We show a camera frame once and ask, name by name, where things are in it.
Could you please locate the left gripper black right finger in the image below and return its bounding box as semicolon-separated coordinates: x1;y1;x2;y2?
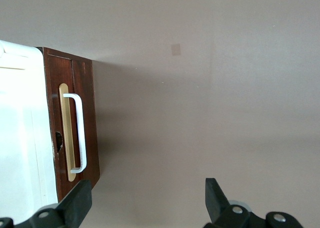
203;177;268;228

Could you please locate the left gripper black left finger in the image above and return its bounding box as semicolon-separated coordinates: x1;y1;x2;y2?
14;179;93;228

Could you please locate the white drawer handle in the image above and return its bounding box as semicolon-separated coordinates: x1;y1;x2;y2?
63;93;88;174

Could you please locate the light wooden handle plate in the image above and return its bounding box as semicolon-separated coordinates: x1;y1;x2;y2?
58;83;76;182

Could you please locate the brown drawer with handle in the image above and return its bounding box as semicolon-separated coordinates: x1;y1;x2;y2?
71;58;101;191

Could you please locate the dark wooden drawer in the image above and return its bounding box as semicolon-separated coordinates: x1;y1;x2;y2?
46;54;76;201

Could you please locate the white-topped brown wooden cabinet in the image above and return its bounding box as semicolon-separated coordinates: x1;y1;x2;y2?
0;40;101;226

